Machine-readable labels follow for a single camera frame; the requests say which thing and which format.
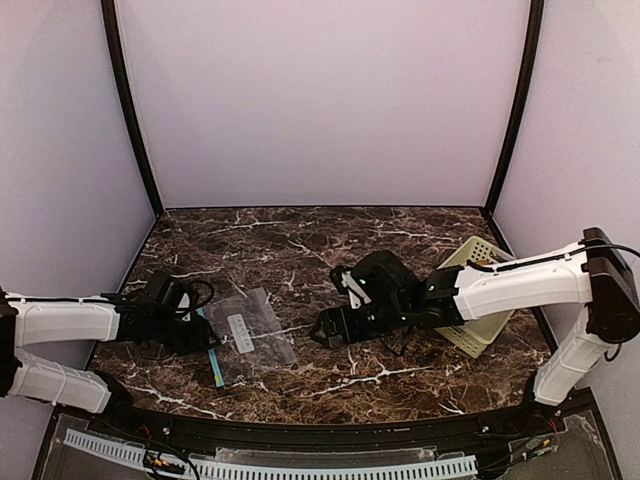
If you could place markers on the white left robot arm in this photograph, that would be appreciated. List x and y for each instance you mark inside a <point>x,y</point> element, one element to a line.
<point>29,321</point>

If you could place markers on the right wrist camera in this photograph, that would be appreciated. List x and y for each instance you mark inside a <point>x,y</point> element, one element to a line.
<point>347,285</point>

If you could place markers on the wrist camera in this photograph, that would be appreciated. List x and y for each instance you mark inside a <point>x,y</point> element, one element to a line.
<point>347,285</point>
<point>166,290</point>

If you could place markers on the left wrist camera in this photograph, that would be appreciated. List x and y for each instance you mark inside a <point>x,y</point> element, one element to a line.
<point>166,290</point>

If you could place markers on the white slotted cable duct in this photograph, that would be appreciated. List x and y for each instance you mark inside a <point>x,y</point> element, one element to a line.
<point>228,463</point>

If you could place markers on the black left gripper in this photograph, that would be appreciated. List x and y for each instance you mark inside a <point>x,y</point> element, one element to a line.
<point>181,335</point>

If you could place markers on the clear zip top bag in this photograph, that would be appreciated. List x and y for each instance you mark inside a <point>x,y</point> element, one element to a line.
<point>252,340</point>

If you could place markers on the black corner frame post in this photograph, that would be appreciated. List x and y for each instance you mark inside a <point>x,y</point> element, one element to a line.
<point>525,74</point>

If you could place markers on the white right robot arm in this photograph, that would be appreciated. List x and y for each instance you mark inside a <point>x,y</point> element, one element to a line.
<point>384,295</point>

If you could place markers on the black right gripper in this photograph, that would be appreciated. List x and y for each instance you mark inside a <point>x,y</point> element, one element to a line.
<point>343,326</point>

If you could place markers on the black front table rail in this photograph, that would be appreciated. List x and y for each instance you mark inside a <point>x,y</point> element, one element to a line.
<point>200,435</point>

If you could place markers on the cream perforated plastic basket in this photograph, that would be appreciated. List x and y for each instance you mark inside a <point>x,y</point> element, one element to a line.
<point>476,335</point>

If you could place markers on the black left corner post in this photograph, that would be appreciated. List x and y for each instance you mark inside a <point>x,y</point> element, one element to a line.
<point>126,100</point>

